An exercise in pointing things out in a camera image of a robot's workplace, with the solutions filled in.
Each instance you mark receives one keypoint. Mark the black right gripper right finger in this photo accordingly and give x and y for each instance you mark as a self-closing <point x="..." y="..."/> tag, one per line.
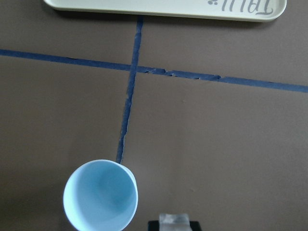
<point x="195" y="226"/>

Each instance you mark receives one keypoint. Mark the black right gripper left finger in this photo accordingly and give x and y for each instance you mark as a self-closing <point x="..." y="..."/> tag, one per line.
<point x="153" y="226"/>

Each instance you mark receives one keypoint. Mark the light blue plastic cup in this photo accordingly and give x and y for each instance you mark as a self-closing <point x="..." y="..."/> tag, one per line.
<point x="101" y="195"/>

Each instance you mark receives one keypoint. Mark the cream bear serving tray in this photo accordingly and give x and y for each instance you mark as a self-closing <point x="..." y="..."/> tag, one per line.
<point x="236" y="10"/>

